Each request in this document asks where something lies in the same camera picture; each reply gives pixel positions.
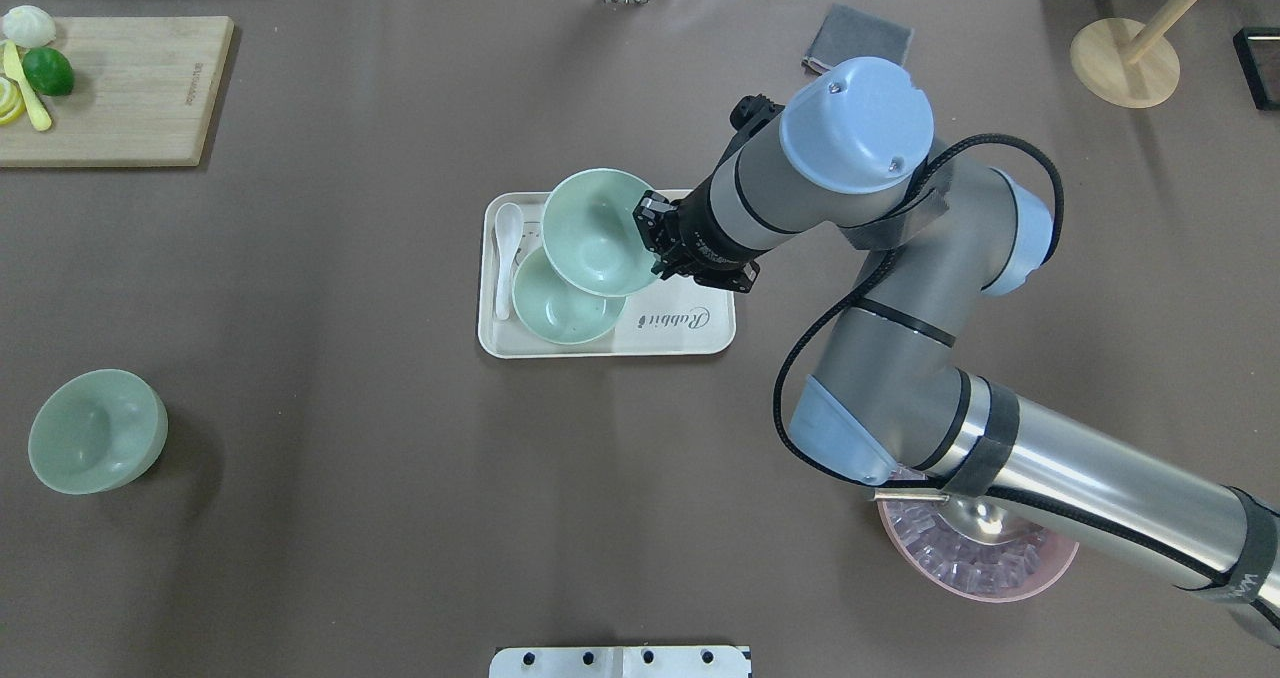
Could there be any green bowl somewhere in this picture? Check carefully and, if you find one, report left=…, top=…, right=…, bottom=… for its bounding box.
left=28, top=368, right=168, bottom=495
left=541, top=168, right=658, bottom=298
left=512, top=248, right=628, bottom=345

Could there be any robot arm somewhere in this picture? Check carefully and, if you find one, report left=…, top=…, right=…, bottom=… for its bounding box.
left=634, top=58, right=1277, bottom=643

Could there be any pink bowl with ice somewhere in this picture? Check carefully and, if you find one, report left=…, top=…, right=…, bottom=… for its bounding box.
left=877, top=500, right=1079, bottom=604

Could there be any black tray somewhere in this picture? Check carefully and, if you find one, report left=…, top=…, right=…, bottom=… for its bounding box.
left=1233, top=27, right=1279, bottom=110

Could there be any yellow plastic knife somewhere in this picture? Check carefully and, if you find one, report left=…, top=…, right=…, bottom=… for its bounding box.
left=3, top=40, right=52, bottom=132

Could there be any metal ice scoop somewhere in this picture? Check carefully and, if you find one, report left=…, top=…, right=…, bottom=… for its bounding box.
left=872, top=487, right=1043, bottom=546

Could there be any white ceramic spoon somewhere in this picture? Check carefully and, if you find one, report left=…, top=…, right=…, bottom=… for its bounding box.
left=494, top=201, right=524, bottom=321

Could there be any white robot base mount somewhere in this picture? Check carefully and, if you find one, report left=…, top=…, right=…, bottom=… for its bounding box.
left=488, top=645, right=753, bottom=677

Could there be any green bowl on tray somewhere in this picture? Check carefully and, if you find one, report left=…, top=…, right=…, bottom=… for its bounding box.
left=512, top=248, right=628, bottom=345

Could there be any wooden mug stand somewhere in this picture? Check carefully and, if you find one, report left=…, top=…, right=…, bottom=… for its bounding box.
left=1070, top=0, right=1198, bottom=109

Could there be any green lime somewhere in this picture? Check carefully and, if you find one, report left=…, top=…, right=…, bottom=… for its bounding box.
left=20, top=46, right=76, bottom=96

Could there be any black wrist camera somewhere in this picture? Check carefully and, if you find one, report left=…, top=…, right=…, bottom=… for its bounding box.
left=730, top=93, right=785, bottom=142

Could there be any lemon slice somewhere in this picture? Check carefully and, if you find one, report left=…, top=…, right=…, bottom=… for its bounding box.
left=0, top=75, right=26, bottom=125

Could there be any grey folded cloth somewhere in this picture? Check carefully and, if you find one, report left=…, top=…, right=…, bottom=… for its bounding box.
left=801, top=5, right=915, bottom=75

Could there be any wooden cutting board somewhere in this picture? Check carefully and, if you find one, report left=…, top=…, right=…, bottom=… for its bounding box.
left=1, top=17, right=236, bottom=169

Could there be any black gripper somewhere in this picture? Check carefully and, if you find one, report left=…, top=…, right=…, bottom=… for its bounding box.
left=634, top=180, right=762, bottom=294

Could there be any white garlic bulb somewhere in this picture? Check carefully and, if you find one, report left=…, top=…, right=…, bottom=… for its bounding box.
left=3, top=4, right=58, bottom=49

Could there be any beige rabbit serving tray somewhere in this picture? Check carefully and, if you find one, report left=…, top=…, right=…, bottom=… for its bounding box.
left=476, top=192, right=736, bottom=359

